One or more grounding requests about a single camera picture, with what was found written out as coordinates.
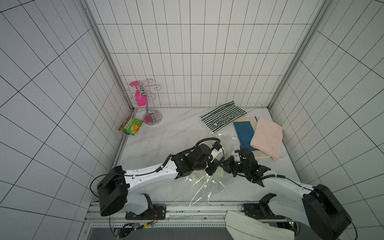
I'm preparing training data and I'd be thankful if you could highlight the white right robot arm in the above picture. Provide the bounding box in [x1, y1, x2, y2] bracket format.
[219, 149, 354, 240]

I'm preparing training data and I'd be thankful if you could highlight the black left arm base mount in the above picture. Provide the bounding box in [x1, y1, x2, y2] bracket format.
[124, 194, 167, 221]

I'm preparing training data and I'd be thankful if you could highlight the pink towel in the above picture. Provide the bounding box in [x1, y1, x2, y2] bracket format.
[250, 117, 283, 161]

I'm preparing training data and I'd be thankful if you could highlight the green snack packet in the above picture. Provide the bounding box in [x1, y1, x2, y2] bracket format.
[119, 117, 143, 136]

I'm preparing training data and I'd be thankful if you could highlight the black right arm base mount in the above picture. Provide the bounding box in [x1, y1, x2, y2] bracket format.
[241, 193, 285, 220]

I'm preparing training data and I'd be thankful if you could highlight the pink plastic scoop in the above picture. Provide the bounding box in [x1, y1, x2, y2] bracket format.
[129, 81, 147, 107]

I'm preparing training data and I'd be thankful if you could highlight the green white striped towel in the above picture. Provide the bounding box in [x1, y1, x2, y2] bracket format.
[200, 101, 247, 133]

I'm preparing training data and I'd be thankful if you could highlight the chrome cup holder stand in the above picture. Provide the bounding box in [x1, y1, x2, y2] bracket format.
[123, 79, 163, 126]

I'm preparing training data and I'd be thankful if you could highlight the white striped cloth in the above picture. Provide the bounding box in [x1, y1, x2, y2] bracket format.
[225, 211, 295, 240]

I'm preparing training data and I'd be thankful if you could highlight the pale green towel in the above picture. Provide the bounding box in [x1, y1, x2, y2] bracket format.
[214, 167, 233, 181]

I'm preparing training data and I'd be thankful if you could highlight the clear plastic vacuum bag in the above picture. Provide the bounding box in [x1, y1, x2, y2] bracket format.
[131, 124, 241, 208]

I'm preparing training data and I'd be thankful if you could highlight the teal and beige towel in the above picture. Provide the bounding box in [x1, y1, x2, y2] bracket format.
[233, 116, 270, 159]

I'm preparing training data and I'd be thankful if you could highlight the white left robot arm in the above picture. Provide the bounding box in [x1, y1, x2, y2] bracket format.
[92, 137, 225, 217]

